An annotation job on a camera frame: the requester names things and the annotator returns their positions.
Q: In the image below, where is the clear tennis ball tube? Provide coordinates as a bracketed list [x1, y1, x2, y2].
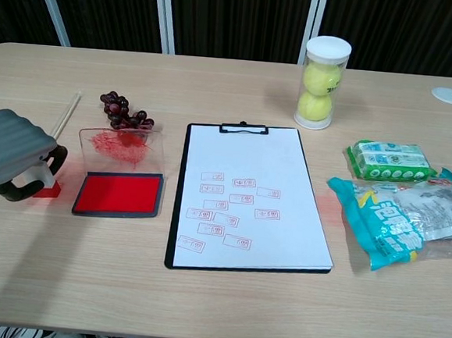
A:
[292, 33, 354, 133]

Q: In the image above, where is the yellow tennis ball with print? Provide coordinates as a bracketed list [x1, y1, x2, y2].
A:
[301, 62, 343, 98]

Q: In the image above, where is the plain yellow tennis ball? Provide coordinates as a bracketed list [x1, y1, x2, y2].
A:
[296, 91, 334, 123]

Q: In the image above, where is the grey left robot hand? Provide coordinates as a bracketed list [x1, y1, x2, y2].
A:
[0, 108, 72, 207]

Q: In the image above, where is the wooden chopstick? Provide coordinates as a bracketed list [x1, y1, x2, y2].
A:
[52, 89, 80, 141]
[54, 88, 84, 143]

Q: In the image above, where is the white partition post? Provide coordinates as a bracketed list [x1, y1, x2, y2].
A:
[296, 0, 330, 67]
[25, 0, 76, 48]
[146, 0, 180, 55]

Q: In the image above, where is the black clipboard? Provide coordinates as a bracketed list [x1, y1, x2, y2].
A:
[162, 115, 346, 283]

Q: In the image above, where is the teal snack bag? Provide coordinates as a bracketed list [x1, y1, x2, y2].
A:
[320, 158, 452, 279]

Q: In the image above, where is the green tissue pack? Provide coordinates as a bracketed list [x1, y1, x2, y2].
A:
[343, 137, 442, 188]

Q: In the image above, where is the dark purple grape bunch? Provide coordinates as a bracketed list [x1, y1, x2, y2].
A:
[97, 89, 158, 133]

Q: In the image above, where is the red clear stamp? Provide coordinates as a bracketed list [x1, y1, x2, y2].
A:
[31, 162, 64, 201]

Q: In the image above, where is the red ink pad case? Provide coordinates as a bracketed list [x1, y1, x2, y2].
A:
[69, 123, 173, 224]

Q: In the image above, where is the white cable grommet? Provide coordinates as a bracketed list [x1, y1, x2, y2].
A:
[429, 85, 452, 105]

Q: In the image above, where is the white stamped paper sheet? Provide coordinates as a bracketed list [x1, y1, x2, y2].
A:
[170, 120, 345, 281]

